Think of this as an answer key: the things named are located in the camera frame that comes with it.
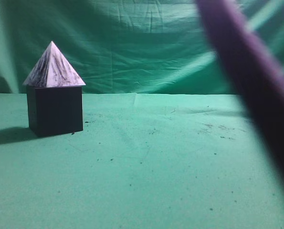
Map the white marbled square pyramid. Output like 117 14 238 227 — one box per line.
23 41 85 88

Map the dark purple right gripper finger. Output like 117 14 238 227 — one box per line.
196 0 284 178

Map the green backdrop cloth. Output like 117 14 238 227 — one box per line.
0 0 284 94

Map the dark purple cube block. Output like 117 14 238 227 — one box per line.
26 86 83 137

